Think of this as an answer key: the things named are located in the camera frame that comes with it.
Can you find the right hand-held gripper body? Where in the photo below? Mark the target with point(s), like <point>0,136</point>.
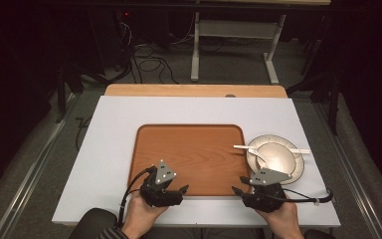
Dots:
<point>265,195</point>

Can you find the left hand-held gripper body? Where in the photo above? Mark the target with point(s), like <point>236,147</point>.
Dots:
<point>159,194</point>

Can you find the person's left hand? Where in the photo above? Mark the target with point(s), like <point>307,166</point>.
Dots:
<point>142,215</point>

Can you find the person's right hand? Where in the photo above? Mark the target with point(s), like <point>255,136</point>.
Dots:
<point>283,220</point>

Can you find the white spoon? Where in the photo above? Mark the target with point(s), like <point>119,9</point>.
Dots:
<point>254,152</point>

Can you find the brown wooden tray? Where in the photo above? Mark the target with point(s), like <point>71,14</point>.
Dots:
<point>192,159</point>

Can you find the beige bowl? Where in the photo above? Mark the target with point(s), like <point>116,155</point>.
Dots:
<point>278,157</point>

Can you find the beige round plate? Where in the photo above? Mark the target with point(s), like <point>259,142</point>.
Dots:
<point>298,166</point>

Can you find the white plastic utensil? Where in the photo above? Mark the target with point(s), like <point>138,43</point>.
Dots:
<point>301,151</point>

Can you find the white board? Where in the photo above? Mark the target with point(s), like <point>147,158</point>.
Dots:
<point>112,149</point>

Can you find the light wooden table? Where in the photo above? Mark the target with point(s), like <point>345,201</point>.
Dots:
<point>179,90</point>

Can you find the black stand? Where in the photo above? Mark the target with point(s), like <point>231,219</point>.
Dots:
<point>331,96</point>
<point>63,93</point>

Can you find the metal floor rail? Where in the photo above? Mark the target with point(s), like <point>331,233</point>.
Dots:
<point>30,179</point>
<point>348,159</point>

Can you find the white desk frame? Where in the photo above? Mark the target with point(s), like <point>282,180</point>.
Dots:
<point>235,29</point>

